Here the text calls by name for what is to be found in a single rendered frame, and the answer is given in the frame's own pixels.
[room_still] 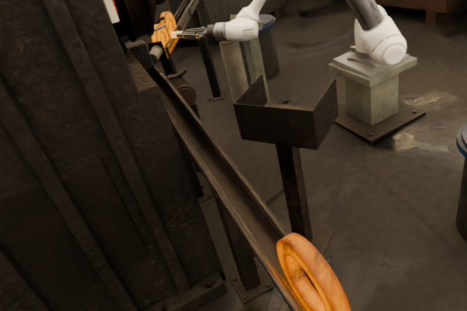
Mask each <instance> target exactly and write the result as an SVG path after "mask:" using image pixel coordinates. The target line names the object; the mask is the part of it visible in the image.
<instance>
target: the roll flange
mask: <svg viewBox="0 0 467 311"><path fill-rule="evenodd" d="M113 1H114V4H115V7H116V9H117V13H118V16H119V17H120V18H119V20H120V21H119V22H116V23H114V24H113V27H114V29H115V32H116V35H117V36H118V37H119V36H121V35H125V34H126V35H127V37H128V38H129V39H130V41H132V42H135V41H136V38H137V37H136V28H135V25H134V21H133V17H132V14H131V9H130V7H129V2H128V0H113Z"/></svg>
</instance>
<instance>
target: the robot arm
mask: <svg viewBox="0 0 467 311"><path fill-rule="evenodd" d="M265 1H266V0H253V2H251V4H250V5H249V6H248V7H245V8H243V9H242V10H241V11H240V12H239V13H238V14H237V15H236V18H235V19H233V20H231V21H230V22H220V23H216V24H212V25H208V26H207V28H205V26H203V27H200V28H191V29H186V31H175V32H170V36H171V38H180V37H183V38H184V39H189V40H200V38H205V37H207V38H208V39H209V40H217V41H233V42H243V41H248V40H253V39H254V38H256V37H257V36H258V34H259V26H258V24H257V22H258V20H259V12H260V10H261V8H262V6H263V4H264V3H265ZM346 1H347V4H348V6H349V7H350V9H351V10H352V12H353V14H354V16H355V17H356V19H355V22H354V41H355V46H351V47H350V51H352V52H354V53H353V54H352V55H350V56H348V57H347V60H349V61H354V62H358V63H361V64H364V65H367V66H369V67H372V68H374V67H377V66H378V64H381V65H386V66H390V65H394V64H396V63H398V62H399V61H401V59H403V57H404V56H405V54H406V52H407V42H406V40H405V38H404V37H403V36H402V35H401V32H400V31H399V29H398V28H397V26H396V25H395V23H394V22H393V20H392V19H391V18H390V17H389V16H388V15H387V13H386V11H385V10H384V8H383V7H381V6H380V5H377V4H376V2H375V0H346Z"/></svg>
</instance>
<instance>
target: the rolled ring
mask: <svg viewBox="0 0 467 311"><path fill-rule="evenodd" d="M277 255H278V258H279V262H280V265H281V268H282V269H283V272H284V274H285V276H286V278H287V280H288V282H289V284H290V286H291V287H292V289H293V291H294V293H295V294H296V296H297V298H298V299H299V300H300V302H301V304H302V305H303V306H304V308H305V309H306V311H351V308H350V304H349V302H348V299H347V297H346V294H345V292H344V290H343V287H342V285H341V284H340V282H339V280H338V278H337V277H336V274H335V273H334V271H333V270H332V268H331V267H330V266H329V264H328V263H327V261H326V260H325V259H324V257H323V256H322V255H321V253H320V252H319V251H318V250H317V249H316V247H315V246H314V245H312V243H310V241H308V240H307V239H306V238H305V237H303V236H301V235H300V234H298V233H291V234H289V235H287V236H285V237H283V238H282V239H280V240H279V241H278V242H277ZM304 271H305V272H306V273H307V275H308V276H309V278H310V279H311V281H312V282H313V284H314V285H315V287H316V289H317V291H318V293H317V291H316V290H315V288H314V287H313V285H312V284H311V282H310V281H309V279H308V277H307V276H306V274H305V272H304Z"/></svg>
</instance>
